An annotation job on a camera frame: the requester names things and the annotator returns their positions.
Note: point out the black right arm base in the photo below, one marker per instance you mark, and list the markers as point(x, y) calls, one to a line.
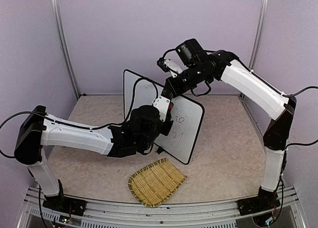
point(264, 200)

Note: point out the woven bamboo tray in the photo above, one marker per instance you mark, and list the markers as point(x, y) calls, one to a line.
point(155, 183)

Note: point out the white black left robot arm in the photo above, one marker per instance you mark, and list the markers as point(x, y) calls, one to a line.
point(136, 134)

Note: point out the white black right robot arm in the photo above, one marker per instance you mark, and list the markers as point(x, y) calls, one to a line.
point(206, 66)

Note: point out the aluminium corner post left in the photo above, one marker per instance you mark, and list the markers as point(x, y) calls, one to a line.
point(64, 48)

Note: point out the aluminium corner post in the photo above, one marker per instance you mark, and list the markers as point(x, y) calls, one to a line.
point(259, 32)
point(64, 48)

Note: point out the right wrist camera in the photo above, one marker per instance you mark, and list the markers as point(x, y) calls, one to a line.
point(169, 66)

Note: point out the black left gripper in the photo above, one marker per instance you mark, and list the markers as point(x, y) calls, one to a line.
point(170, 124)

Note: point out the red bone-shaped eraser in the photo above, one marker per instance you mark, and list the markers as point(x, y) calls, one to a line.
point(170, 106)

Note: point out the white whiteboard black frame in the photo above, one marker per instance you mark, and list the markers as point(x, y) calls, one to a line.
point(187, 116)

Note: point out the aluminium front rail frame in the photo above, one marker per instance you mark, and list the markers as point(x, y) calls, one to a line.
point(219, 214)

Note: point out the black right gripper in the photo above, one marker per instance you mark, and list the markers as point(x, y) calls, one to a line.
point(175, 91)

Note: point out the black whiteboard stand foot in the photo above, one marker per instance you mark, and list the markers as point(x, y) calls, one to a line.
point(159, 150)

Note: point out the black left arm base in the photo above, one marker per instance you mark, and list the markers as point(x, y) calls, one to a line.
point(64, 204)

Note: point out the aluminium corner post right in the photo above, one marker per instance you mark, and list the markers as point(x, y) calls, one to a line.
point(259, 32)

